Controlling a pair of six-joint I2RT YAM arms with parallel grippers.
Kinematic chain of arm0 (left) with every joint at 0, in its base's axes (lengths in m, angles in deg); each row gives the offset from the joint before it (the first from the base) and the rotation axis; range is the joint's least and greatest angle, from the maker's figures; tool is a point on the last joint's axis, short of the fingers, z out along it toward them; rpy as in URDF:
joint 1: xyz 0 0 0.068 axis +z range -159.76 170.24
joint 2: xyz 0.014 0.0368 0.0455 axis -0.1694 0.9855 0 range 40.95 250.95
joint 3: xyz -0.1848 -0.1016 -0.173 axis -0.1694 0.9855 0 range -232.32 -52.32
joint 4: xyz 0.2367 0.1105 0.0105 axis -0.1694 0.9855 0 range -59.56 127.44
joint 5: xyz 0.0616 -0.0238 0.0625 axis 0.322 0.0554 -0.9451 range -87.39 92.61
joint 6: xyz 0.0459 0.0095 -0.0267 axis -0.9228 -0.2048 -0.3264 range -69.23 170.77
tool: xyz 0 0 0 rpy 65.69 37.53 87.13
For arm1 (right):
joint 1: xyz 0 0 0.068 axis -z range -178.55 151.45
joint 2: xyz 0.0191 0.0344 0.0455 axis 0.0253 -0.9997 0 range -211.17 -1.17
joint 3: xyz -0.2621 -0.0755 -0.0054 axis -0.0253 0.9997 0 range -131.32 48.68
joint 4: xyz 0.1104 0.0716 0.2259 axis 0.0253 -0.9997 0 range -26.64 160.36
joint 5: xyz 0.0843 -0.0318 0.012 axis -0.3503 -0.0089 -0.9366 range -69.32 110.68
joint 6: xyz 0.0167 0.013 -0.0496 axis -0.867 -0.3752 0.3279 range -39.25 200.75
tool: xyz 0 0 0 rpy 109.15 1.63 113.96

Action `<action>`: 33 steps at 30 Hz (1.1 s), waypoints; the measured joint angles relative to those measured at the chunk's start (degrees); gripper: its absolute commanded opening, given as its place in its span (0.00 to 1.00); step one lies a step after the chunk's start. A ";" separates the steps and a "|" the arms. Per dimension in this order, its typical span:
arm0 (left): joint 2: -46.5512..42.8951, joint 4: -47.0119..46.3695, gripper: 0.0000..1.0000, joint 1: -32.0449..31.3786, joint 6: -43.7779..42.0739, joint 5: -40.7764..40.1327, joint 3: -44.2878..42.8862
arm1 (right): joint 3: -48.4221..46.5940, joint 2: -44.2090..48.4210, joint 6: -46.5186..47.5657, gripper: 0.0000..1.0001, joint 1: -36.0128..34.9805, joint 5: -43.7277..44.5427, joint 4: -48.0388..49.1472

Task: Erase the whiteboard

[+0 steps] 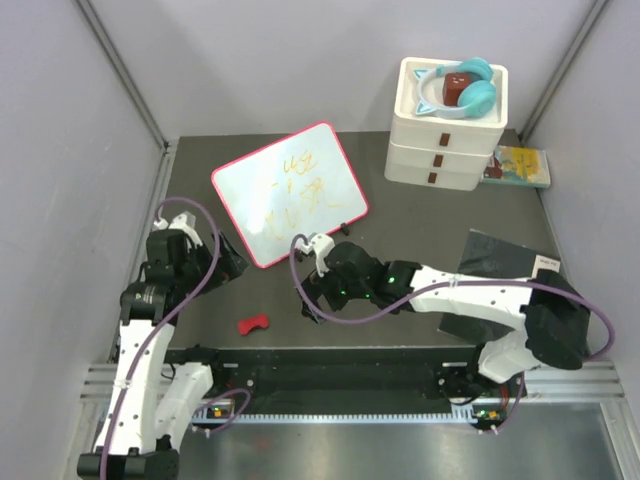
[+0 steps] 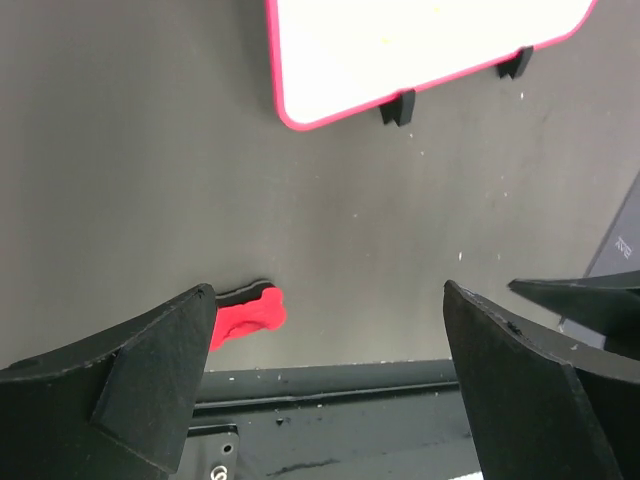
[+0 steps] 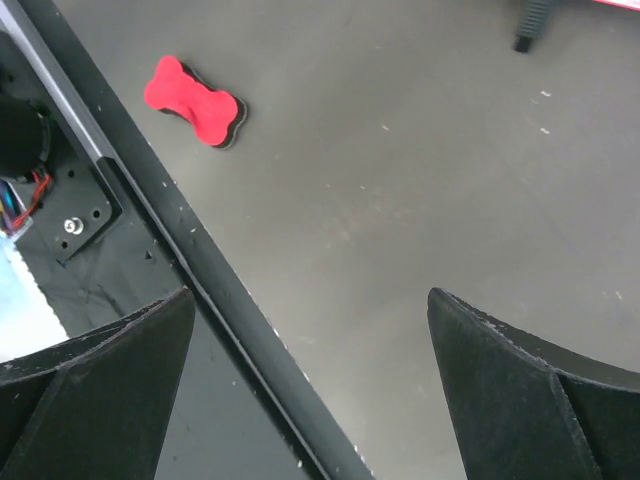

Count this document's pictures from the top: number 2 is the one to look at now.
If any dark grey notebook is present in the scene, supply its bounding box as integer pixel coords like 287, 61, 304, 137
558, 176, 639, 357

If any red bone-shaped eraser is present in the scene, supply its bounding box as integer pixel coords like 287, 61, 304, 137
209, 279, 287, 352

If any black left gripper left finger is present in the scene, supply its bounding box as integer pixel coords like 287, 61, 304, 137
1, 284, 217, 479

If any black whiteboard foot clip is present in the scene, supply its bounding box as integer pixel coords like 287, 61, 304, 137
379, 89, 416, 127
496, 46, 534, 80

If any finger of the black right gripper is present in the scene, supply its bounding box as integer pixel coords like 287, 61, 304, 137
508, 271, 639, 359

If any pink framed whiteboard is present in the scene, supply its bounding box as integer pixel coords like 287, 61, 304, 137
265, 1, 596, 131

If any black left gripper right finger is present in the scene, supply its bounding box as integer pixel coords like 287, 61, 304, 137
443, 281, 639, 479

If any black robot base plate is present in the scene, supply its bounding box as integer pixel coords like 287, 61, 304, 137
177, 360, 480, 479

